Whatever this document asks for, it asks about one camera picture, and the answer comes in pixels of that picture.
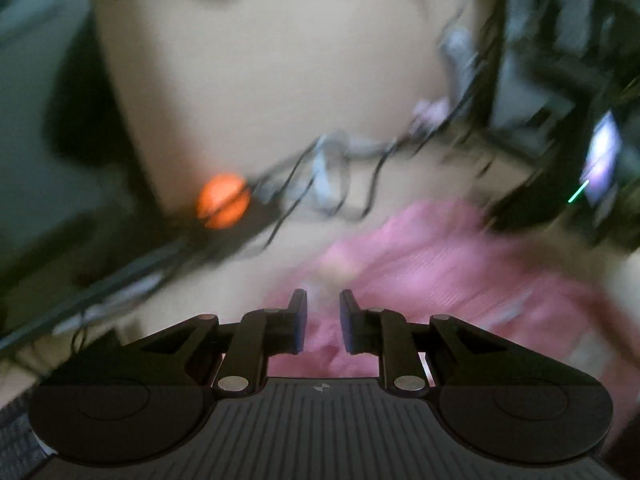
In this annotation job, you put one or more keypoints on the pink button shirt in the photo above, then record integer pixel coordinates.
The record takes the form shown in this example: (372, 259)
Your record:
(450, 270)

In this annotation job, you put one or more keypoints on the black curved monitor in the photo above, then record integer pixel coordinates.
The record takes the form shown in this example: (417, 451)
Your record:
(30, 160)

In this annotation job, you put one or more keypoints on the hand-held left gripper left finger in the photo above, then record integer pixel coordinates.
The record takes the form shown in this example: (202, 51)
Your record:
(299, 322)

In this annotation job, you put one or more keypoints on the white glass computer case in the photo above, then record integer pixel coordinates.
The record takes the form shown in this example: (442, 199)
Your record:
(550, 85)

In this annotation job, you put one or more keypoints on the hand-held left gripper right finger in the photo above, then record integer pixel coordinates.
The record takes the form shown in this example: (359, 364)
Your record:
(347, 322)

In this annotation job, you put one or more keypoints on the white power strip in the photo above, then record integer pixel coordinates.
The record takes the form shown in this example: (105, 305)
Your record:
(115, 297)

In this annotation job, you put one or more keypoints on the crumpled white paper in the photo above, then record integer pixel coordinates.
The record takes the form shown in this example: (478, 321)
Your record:
(430, 111)

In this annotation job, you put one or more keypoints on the orange toy figure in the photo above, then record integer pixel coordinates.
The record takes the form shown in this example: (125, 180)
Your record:
(222, 201)

